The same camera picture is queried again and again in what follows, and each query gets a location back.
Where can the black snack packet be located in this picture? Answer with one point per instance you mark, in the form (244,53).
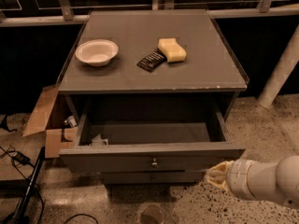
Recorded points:
(152,61)

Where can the black floor stand bar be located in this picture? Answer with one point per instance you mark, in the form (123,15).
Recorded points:
(30,188)

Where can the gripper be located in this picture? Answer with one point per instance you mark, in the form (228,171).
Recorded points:
(237,177)

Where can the white crumpled item in drawer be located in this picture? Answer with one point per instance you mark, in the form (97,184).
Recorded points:
(98,140)

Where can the yellow sponge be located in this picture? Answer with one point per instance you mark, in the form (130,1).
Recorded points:
(172,50)

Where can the small bottle in box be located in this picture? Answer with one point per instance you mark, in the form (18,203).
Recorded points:
(70,121)

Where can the grey top drawer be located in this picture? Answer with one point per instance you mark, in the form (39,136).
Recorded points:
(151,146)

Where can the grey drawer cabinet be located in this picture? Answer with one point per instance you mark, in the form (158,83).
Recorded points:
(156,113)

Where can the white diagonal pole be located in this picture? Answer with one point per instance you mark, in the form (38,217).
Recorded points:
(286,63)

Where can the round floor drain cover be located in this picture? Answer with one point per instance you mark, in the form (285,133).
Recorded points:
(152,214)

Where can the black power adapter with cable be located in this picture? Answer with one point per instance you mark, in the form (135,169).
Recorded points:
(16,156)

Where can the white paper bowl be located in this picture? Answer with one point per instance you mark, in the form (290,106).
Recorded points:
(96,53)

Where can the brown cardboard box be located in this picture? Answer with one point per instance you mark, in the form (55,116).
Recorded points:
(50,117)

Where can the metal railing frame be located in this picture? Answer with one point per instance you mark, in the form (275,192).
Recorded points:
(31,12)

